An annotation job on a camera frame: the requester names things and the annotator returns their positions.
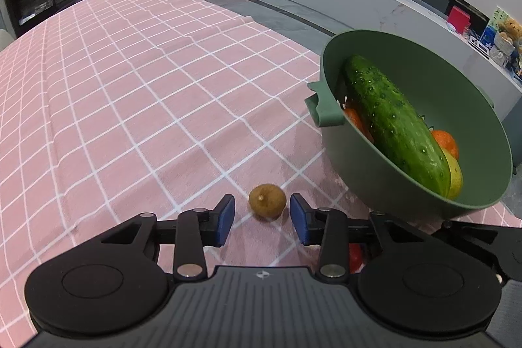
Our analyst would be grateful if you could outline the green plastic bowl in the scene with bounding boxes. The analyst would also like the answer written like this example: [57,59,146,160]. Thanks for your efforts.
[305,30,512,222]

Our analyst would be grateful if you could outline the orange tangerine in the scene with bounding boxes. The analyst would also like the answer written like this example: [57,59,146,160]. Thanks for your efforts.
[343,107,374,143]
[431,130,459,160]

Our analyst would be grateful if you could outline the teddy bear toy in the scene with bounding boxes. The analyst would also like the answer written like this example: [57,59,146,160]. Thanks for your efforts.
[499,18,522,50]

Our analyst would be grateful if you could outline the green cucumber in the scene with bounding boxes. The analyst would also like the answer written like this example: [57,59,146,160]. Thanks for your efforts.
[343,55,450,197]

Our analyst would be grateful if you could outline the beige sofa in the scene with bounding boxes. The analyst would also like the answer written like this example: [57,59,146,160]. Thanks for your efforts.
[0,29,14,51]

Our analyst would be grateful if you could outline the yellow pear in bowl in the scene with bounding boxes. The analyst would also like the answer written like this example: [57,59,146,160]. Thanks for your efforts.
[442,148,464,200]

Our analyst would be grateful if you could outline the red cherry tomato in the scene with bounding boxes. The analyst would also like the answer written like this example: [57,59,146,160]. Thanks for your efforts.
[348,243,364,274]

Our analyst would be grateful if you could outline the pink checkered tablecloth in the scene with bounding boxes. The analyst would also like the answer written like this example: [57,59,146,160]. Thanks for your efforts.
[1,0,521,347]

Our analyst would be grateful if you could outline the brown longan near tomato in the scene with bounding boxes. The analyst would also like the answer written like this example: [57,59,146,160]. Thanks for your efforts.
[249,184,287,220]

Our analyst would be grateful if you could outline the red box on counter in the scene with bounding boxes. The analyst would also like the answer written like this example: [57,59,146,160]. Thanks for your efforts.
[446,6,470,35]

